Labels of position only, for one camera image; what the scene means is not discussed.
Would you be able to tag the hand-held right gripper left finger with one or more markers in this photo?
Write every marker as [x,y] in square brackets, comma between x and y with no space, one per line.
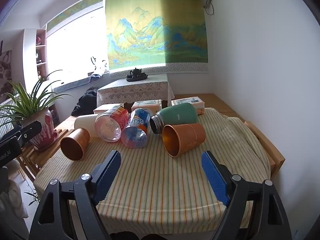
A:
[106,180]

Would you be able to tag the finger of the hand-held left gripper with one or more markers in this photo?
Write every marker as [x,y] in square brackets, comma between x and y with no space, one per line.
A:
[28,131]

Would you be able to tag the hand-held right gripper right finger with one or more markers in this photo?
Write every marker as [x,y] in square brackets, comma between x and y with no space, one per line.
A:
[216,180]

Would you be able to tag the orange cup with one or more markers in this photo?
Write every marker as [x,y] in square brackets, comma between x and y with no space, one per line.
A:
[186,136]
[75,143]

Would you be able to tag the clear red label plastic cup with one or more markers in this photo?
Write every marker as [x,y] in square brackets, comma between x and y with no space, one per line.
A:
[112,125]

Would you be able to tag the white cup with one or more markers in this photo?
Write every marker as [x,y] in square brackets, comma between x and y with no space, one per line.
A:
[85,123]

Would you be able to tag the clear blue label plastic cup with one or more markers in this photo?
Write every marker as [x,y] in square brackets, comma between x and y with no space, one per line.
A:
[136,130]

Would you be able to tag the red white flower pot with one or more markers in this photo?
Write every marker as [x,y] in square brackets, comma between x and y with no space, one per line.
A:
[42,130]

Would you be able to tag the wooden slatted stand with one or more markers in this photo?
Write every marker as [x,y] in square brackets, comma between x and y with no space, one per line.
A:
[37,155]

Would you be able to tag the green spider plant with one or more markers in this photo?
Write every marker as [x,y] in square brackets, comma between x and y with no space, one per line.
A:
[25,102]

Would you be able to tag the striped tablecloth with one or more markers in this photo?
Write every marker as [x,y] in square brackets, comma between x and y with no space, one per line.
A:
[155,180]

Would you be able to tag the wooden table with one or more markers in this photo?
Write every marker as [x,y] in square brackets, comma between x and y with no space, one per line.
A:
[265,140]

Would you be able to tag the black bag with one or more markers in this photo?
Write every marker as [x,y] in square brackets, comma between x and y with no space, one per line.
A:
[85,102]

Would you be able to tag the blue windowsill cloth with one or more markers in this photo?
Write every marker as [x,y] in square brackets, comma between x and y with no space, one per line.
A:
[75,82]

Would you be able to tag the tissue packet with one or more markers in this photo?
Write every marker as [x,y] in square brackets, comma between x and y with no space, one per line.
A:
[106,108]
[195,102]
[147,103]

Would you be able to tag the green thermos bottle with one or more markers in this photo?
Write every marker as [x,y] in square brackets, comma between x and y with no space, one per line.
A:
[175,115]

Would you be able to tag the lace cloth side table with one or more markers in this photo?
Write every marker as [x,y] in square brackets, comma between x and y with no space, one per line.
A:
[135,90]

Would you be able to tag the dark teapot set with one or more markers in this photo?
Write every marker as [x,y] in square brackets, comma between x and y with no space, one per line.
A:
[136,75]

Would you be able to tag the white wall shelf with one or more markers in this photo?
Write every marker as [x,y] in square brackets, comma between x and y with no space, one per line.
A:
[40,52]

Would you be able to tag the landscape wall hanging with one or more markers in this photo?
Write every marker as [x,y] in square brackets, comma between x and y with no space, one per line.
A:
[155,30]

